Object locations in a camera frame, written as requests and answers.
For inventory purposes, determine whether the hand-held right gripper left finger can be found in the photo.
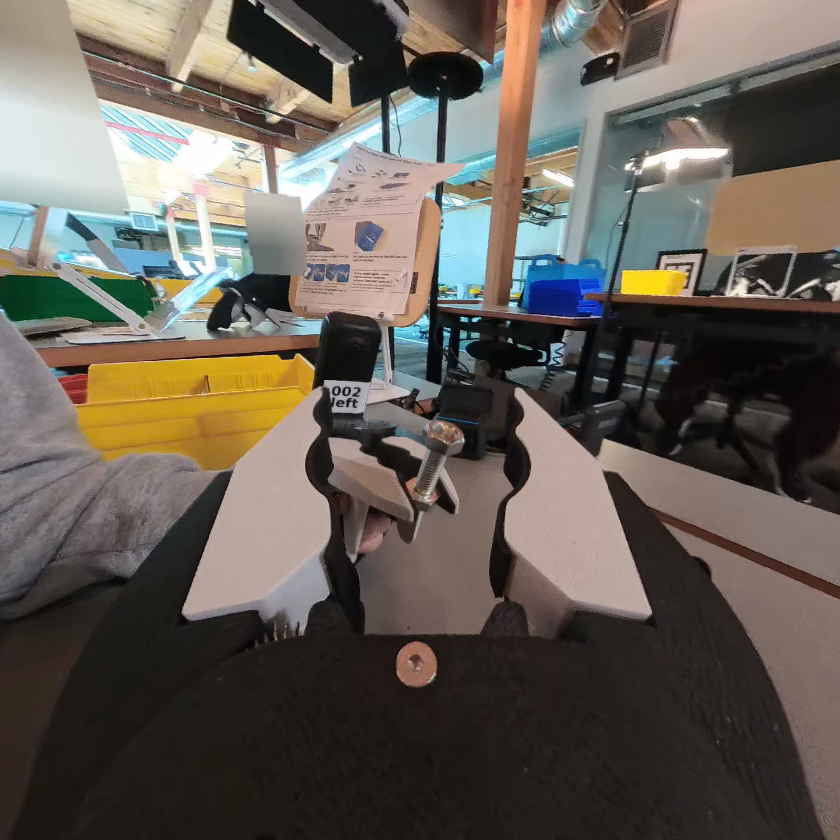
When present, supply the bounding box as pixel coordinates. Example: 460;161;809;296
182;386;365;631

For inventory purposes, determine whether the black battery charger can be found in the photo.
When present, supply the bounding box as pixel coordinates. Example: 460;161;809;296
577;400;627;457

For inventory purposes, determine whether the stack of blue bins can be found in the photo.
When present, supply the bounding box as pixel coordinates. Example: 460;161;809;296
521;255;608;315

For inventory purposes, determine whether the wooden work table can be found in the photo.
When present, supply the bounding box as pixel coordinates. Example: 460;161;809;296
33;322;322;368

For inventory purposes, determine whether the wooden post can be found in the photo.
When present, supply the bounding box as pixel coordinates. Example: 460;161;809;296
482;0;549;306

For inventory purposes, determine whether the small yellow bin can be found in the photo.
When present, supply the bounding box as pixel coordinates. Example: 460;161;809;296
620;269;689;296

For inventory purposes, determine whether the silver hex bolt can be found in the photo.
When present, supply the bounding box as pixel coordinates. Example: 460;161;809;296
406;420;467;513

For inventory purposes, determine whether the black framed picture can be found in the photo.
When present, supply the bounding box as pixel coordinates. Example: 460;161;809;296
656;248;708;296

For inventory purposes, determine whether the black label printer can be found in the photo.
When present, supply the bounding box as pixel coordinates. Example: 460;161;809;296
434;382;497;460

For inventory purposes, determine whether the studio light on stand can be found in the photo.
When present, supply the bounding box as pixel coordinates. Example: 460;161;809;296
604;146;732;401

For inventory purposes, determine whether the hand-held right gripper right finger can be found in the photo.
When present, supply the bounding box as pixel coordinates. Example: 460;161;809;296
489;386;652;634

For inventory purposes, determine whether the black floor lamp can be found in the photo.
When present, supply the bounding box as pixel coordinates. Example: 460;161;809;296
407;52;484;382

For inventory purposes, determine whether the wall air vent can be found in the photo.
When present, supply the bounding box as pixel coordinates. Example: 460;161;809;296
617;0;680;80

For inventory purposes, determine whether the green storage bin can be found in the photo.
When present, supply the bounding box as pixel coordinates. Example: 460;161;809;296
0;274;155;322

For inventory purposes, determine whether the dark wooden table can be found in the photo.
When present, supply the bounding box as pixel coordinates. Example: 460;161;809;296
584;292;840;408

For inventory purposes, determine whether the silver air duct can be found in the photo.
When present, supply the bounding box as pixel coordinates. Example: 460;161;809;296
551;0;611;47

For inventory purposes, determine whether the black office chair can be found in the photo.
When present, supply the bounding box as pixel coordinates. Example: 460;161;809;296
459;328;568;395

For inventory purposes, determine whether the instruction sheet on clipboard stand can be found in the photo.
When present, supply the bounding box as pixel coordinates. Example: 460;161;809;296
289;197;442;404

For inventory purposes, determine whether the yellow storage bin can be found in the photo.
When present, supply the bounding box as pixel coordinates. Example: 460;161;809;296
74;354;317;472

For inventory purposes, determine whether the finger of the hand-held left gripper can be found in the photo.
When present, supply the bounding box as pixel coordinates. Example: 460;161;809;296
385;436;459;515
327;451;421;560

